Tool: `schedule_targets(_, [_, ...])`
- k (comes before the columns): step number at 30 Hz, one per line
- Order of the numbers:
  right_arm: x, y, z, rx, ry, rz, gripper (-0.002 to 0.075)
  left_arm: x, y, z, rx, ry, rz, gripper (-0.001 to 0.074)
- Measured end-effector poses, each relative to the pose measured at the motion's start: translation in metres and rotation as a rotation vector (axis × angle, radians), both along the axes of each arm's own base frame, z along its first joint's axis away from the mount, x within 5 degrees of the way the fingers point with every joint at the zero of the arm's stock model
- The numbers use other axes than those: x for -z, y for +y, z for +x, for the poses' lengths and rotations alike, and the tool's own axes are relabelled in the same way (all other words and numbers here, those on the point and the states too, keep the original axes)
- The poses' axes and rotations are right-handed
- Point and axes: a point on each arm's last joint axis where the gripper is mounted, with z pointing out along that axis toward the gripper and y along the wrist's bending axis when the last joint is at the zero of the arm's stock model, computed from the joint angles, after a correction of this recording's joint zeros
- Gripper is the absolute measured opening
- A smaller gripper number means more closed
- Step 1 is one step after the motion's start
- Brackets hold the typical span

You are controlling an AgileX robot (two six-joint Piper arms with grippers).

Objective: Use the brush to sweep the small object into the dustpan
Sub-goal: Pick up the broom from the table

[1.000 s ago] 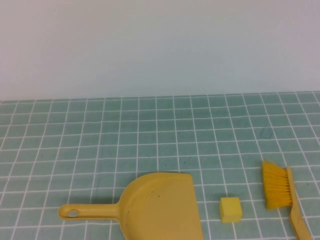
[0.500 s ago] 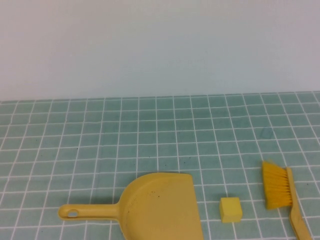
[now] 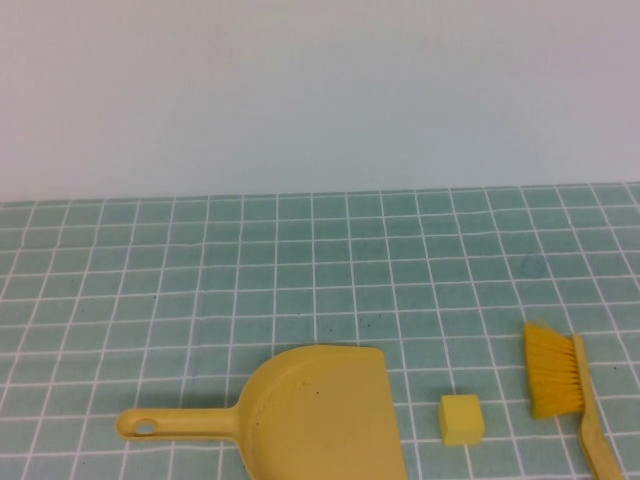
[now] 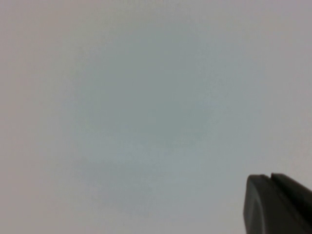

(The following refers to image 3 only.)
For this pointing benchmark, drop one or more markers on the yellow plastic dustpan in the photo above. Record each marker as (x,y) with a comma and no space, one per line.
(320,410)

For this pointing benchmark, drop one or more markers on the yellow hand brush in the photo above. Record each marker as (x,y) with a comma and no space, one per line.
(552,375)

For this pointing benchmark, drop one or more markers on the small yellow foam cube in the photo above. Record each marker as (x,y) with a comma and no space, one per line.
(461,420)

